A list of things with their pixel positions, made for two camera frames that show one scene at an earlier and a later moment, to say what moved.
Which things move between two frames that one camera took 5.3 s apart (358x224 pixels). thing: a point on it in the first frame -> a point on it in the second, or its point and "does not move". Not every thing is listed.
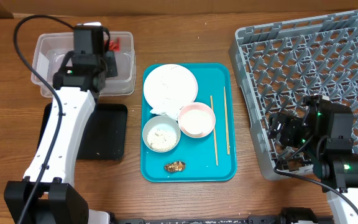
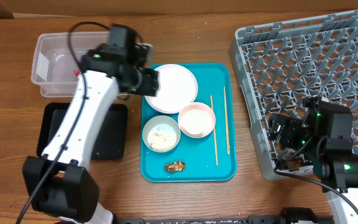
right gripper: (291, 124) does not move
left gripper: (110, 60) -> (151, 83)
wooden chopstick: (226, 119) does not move
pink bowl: (196, 120) does not move
